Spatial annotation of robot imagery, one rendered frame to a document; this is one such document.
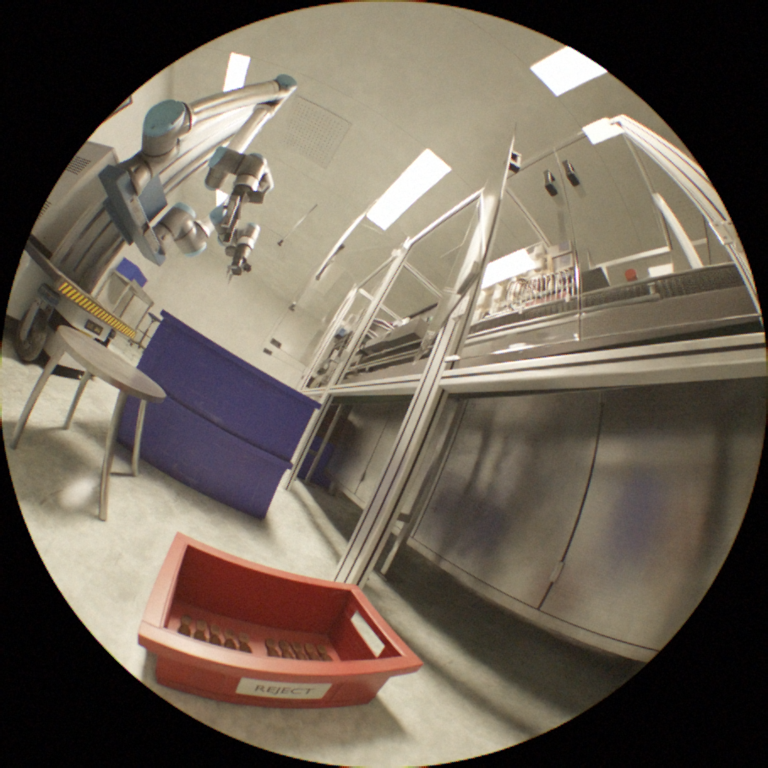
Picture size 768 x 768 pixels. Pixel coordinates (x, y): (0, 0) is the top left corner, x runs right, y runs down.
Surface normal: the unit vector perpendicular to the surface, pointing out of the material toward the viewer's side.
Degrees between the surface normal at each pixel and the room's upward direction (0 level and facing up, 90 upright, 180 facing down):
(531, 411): 90
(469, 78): 180
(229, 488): 90
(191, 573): 90
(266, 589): 90
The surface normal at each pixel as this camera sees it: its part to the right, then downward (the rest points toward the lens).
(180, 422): 0.48, -0.06
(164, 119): 0.68, 0.18
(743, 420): -0.77, -0.48
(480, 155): -0.40, 0.87
